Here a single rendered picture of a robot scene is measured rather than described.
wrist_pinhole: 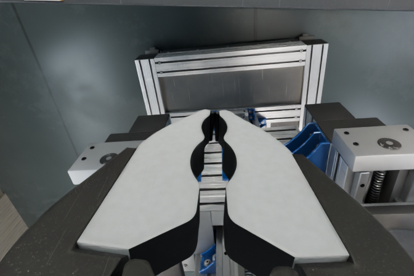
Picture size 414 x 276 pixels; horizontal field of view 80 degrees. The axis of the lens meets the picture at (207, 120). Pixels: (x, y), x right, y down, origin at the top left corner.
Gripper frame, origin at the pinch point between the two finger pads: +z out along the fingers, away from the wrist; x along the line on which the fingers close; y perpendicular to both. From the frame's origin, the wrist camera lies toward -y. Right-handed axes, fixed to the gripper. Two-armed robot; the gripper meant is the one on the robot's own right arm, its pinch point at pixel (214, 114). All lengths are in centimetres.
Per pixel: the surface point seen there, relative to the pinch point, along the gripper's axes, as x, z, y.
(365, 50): 77, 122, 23
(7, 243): -153, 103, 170
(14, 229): -154, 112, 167
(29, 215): -146, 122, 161
